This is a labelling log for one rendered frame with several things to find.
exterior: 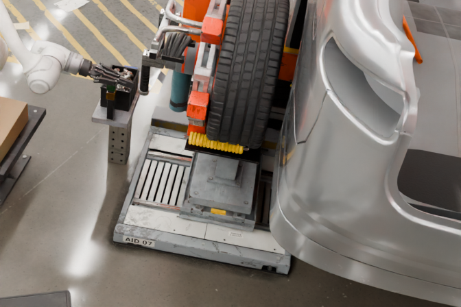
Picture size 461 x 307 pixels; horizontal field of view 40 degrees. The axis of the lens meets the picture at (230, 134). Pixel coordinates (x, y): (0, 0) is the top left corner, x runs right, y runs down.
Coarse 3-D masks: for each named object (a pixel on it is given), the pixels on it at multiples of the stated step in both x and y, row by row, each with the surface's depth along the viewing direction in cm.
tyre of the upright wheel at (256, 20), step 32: (256, 0) 248; (288, 0) 254; (224, 32) 238; (256, 32) 237; (224, 64) 236; (256, 64) 236; (224, 96) 239; (256, 96) 238; (224, 128) 249; (256, 128) 247
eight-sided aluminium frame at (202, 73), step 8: (216, 0) 258; (224, 0) 255; (216, 8) 276; (224, 8) 267; (216, 16) 244; (224, 16) 279; (200, 48) 241; (216, 48) 291; (200, 56) 241; (200, 64) 241; (208, 64) 241; (216, 64) 292; (200, 72) 240; (208, 72) 241; (200, 80) 242; (208, 80) 242; (192, 88) 245; (200, 88) 290; (208, 88) 290; (192, 120) 257; (200, 120) 254
